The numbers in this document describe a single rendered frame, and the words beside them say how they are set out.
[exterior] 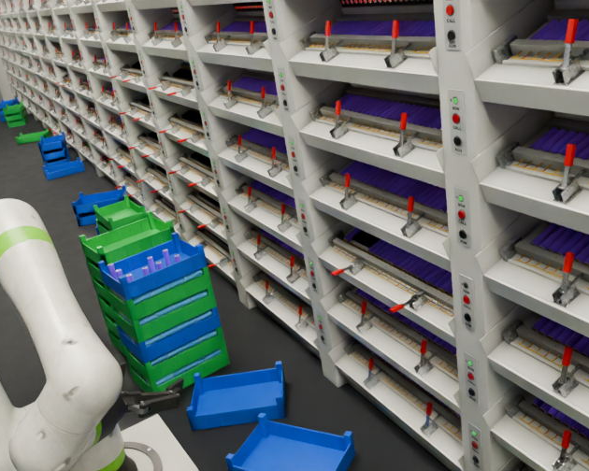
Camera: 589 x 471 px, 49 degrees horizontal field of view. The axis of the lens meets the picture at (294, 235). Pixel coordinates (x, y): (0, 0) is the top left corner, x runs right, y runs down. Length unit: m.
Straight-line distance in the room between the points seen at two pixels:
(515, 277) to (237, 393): 1.21
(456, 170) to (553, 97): 0.28
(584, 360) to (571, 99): 0.51
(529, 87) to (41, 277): 0.87
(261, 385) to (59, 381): 1.30
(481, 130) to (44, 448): 0.90
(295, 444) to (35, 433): 1.06
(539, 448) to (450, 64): 0.80
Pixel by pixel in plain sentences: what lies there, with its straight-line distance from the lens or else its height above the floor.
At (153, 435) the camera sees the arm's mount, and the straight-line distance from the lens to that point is 1.64.
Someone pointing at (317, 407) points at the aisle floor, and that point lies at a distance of 2.12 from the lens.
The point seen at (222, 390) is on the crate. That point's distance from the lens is 2.28.
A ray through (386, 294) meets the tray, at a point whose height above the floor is 0.48.
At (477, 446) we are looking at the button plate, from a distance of 1.63.
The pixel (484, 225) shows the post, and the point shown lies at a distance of 1.30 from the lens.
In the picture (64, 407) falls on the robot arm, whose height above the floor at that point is 0.75.
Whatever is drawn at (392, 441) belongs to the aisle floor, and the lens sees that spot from 1.97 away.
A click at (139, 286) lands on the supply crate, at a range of 2.13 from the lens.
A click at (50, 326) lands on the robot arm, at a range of 1.11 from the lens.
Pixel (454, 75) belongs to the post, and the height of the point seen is 1.07.
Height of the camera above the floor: 1.30
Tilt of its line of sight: 23 degrees down
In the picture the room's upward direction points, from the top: 9 degrees counter-clockwise
